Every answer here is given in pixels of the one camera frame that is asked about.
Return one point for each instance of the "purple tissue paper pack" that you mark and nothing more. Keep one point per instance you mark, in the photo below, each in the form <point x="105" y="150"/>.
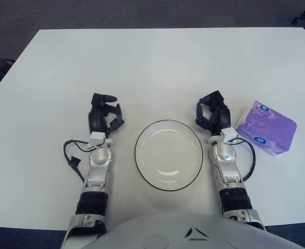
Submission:
<point x="266" y="127"/>

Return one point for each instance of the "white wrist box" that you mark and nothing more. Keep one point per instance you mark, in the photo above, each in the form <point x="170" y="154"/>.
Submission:
<point x="230" y="134"/>
<point x="97" y="137"/>

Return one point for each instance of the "grey robot torso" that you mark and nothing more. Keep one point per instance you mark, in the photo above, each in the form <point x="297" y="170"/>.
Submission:
<point x="167" y="230"/>

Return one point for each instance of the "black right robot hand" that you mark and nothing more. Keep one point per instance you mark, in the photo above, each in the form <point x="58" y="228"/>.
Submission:
<point x="223" y="116"/>

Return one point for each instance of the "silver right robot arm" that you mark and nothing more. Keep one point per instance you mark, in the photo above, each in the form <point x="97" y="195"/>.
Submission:
<point x="226" y="153"/>

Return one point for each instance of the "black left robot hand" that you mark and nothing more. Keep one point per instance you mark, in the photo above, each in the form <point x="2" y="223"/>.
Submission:
<point x="96" y="119"/>

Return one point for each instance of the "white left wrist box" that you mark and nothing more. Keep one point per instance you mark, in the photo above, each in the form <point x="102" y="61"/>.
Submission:
<point x="97" y="137"/>

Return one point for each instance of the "white plate with black rim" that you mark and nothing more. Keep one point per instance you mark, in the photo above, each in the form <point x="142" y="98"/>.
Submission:
<point x="167" y="155"/>

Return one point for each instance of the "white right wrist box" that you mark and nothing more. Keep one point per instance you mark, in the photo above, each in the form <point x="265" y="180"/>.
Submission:
<point x="230" y="134"/>

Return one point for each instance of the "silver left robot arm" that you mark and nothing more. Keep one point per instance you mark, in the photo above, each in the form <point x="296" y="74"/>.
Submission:
<point x="99" y="158"/>

